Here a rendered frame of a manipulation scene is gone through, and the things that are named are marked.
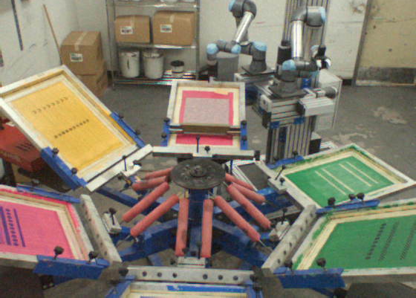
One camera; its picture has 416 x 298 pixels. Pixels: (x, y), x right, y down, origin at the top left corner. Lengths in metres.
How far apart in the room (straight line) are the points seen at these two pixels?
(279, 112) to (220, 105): 0.47
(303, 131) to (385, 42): 3.42
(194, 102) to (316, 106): 0.95
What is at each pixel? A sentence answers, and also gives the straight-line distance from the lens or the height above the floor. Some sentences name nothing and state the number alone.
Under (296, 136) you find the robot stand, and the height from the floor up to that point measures 0.73.
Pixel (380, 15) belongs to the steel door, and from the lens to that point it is 7.22.
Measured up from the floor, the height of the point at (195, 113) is 1.14.
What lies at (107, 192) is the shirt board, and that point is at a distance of 3.09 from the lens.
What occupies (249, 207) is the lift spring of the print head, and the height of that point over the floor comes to 1.17.
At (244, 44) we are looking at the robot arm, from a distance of 4.04.
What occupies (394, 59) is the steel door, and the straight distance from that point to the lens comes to 7.50.
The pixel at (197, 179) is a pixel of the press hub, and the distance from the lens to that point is 2.47.
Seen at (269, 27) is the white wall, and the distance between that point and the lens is 6.90.
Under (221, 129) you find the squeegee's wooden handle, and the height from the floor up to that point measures 1.14.
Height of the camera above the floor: 2.70
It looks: 30 degrees down
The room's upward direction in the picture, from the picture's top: 1 degrees clockwise
